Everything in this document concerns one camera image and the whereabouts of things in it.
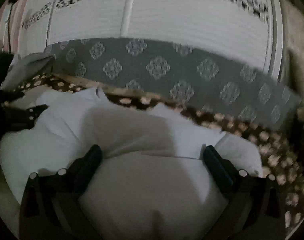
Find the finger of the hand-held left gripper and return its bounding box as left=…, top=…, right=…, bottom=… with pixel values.
left=4, top=104, right=49, bottom=131

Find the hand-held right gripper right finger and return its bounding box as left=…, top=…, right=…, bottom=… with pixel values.
left=202, top=145, right=286, bottom=240

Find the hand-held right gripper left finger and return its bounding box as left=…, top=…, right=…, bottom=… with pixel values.
left=19, top=144, right=104, bottom=240

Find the white down jacket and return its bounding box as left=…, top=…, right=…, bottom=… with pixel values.
left=0, top=86, right=264, bottom=240

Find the grey pillow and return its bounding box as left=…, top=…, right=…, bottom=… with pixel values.
left=0, top=52, right=56, bottom=91

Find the brown dotted blanket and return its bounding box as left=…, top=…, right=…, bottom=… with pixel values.
left=1, top=72, right=304, bottom=232

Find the grey patterned headboard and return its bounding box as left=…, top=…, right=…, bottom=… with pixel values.
left=43, top=37, right=303, bottom=133

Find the large beige pillow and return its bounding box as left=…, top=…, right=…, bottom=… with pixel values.
left=279, top=0, right=304, bottom=102

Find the white sliding-door wardrobe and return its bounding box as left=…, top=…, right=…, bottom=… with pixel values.
left=17, top=0, right=285, bottom=81

